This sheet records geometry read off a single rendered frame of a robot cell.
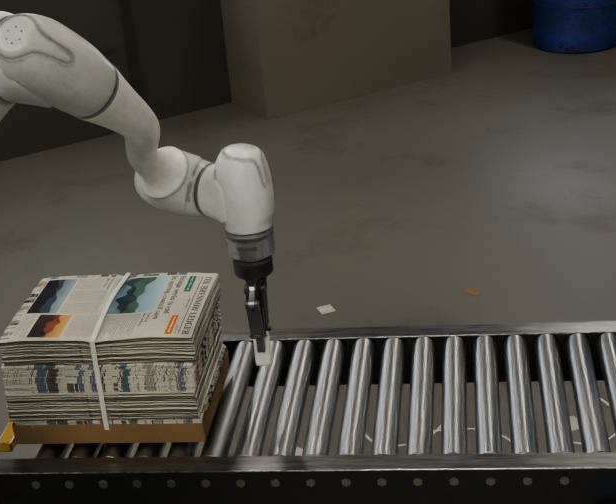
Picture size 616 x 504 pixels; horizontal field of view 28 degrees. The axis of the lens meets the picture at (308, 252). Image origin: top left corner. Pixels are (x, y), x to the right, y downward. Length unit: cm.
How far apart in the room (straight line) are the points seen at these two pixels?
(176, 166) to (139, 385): 42
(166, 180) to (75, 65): 51
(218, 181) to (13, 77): 56
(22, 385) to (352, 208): 321
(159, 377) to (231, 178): 40
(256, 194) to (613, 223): 314
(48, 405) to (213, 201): 51
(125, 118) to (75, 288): 67
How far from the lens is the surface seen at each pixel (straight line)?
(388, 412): 246
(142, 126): 202
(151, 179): 231
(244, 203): 226
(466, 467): 230
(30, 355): 241
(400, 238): 515
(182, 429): 241
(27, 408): 247
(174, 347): 233
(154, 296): 248
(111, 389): 240
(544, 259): 493
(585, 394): 251
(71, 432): 247
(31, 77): 184
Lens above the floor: 210
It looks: 24 degrees down
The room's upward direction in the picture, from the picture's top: 5 degrees counter-clockwise
